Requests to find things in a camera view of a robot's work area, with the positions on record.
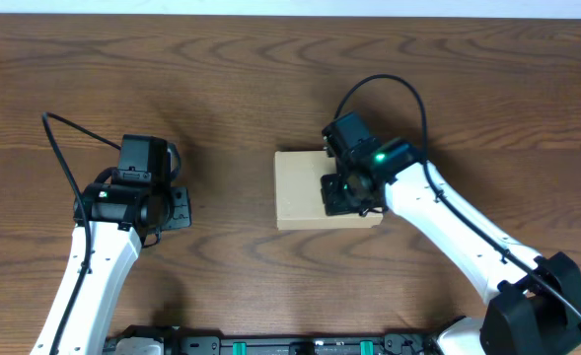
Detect cardboard box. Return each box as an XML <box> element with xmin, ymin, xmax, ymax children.
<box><xmin>274</xmin><ymin>151</ymin><xmax>383</xmax><ymax>231</ymax></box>

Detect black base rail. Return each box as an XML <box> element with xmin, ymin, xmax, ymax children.
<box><xmin>102</xmin><ymin>325</ymin><xmax>440</xmax><ymax>355</ymax></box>

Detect right black cable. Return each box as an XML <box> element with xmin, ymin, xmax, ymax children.
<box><xmin>333</xmin><ymin>73</ymin><xmax>581</xmax><ymax>355</ymax></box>

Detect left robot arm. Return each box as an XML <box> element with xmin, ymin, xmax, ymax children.
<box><xmin>32</xmin><ymin>135</ymin><xmax>191</xmax><ymax>354</ymax></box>

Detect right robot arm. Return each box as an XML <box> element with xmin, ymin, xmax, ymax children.
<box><xmin>321</xmin><ymin>113</ymin><xmax>581</xmax><ymax>354</ymax></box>

